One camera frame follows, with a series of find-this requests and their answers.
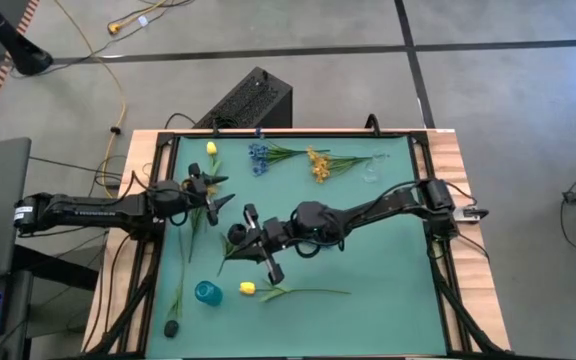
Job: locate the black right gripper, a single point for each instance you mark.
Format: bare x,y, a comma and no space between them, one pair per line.
275,232

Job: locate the blue flower bunch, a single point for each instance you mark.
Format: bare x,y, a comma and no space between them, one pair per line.
259,155

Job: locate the black stand pole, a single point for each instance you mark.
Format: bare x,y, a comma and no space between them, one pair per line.
28,57

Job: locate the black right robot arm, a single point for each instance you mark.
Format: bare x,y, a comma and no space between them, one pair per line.
368,207

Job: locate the blue glass vase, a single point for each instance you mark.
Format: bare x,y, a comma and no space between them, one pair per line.
208,293

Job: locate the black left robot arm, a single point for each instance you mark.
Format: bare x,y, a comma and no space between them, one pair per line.
93,210

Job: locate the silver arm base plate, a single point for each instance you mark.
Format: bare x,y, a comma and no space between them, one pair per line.
473,214

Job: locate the yellow flower bunch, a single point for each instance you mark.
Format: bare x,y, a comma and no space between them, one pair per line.
320,167

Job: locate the small yellow flower sprig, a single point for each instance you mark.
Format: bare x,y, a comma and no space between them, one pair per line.
211,190

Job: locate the green table mat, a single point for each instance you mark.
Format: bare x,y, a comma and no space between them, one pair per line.
368,300

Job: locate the black computer tower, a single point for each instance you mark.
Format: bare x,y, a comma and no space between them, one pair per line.
253,100

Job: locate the black aluminium table frame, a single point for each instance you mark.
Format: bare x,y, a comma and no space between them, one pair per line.
164,140

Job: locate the clear glass vase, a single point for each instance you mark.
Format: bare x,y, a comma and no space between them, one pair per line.
370,172

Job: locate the yellow tulip long stem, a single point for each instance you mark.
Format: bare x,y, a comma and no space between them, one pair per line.
211,148
247,288

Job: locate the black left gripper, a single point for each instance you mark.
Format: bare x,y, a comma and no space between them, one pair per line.
195,192

